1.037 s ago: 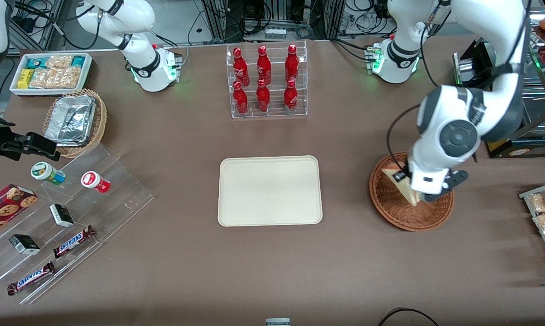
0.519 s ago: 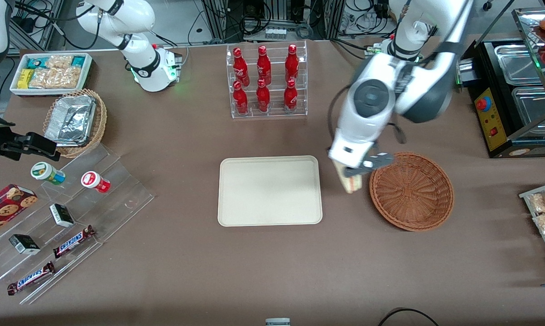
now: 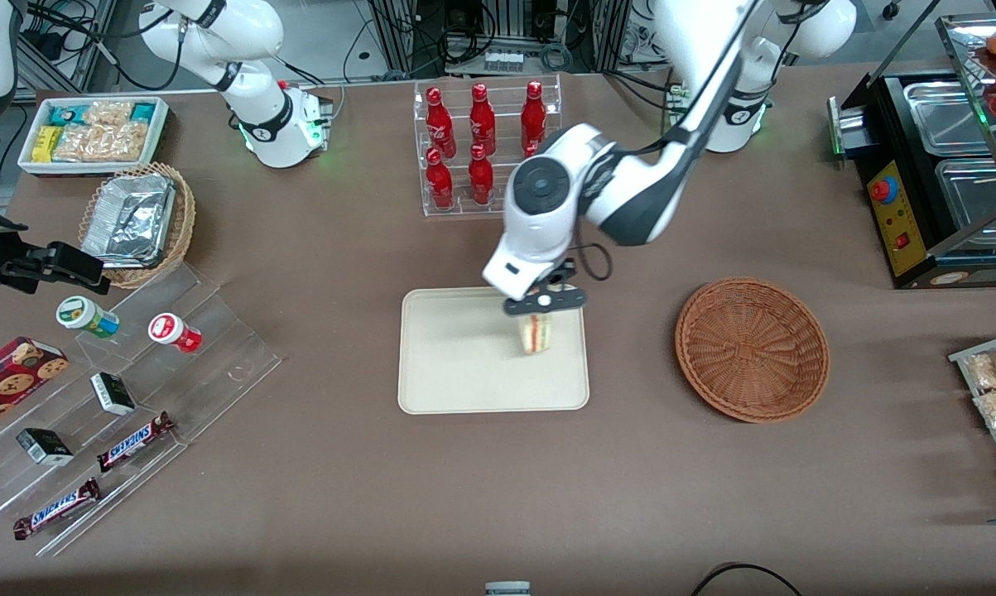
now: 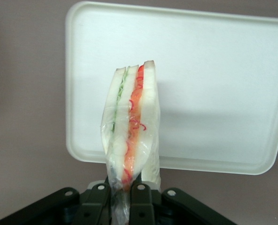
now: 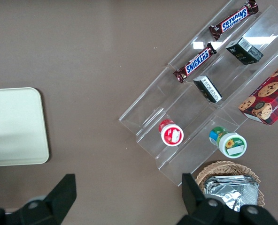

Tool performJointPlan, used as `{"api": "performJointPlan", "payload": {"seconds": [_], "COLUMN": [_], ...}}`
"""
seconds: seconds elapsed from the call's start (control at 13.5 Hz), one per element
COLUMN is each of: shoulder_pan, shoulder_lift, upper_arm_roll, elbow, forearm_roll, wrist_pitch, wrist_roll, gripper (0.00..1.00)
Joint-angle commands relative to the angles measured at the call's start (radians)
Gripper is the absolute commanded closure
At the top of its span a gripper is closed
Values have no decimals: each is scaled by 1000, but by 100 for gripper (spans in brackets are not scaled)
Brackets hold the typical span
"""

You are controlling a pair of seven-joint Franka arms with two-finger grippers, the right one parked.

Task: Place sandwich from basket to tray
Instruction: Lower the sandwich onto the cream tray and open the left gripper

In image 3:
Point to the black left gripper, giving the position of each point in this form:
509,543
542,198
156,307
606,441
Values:
563,274

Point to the triangle sandwich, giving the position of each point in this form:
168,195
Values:
536,335

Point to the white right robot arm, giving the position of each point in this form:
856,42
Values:
257,37

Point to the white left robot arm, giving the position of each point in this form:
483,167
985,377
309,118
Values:
539,228

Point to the aluminium foil tray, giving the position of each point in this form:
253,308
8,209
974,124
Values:
129,219

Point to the beige plastic tray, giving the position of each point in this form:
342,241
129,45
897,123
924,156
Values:
456,356

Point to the light wicker basket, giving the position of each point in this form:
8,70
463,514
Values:
183,223

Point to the brown wicker basket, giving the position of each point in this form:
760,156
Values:
750,352

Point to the green lid snack cup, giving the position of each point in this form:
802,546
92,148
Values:
79,313

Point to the red cookie box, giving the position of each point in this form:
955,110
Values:
5,385

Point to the yellow snack pack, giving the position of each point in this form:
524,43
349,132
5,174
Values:
46,145

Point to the clear acrylic bottle rack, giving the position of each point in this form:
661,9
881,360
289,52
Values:
464,209

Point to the clear cracker bag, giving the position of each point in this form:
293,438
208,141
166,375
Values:
79,143
108,112
127,141

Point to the red snack cup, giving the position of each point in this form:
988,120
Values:
168,329

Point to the small black box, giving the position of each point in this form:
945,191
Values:
113,394
44,447

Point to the red cola bottle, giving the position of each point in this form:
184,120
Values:
481,180
531,151
533,116
482,120
440,124
440,184

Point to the teal snack pack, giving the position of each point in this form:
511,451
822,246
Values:
67,114
143,112

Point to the white plastic snack bin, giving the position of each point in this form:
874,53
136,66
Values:
162,132

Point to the clear acrylic stepped display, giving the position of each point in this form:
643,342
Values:
208,364

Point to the snickers chocolate bar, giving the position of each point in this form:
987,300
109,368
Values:
55,509
133,443

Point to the white power strip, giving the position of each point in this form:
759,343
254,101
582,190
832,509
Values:
503,60

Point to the small grey device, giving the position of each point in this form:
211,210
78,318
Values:
507,588

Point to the black food warmer machine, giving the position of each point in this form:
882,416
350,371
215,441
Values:
899,240

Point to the steel food pan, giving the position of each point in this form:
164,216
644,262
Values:
974,194
945,116

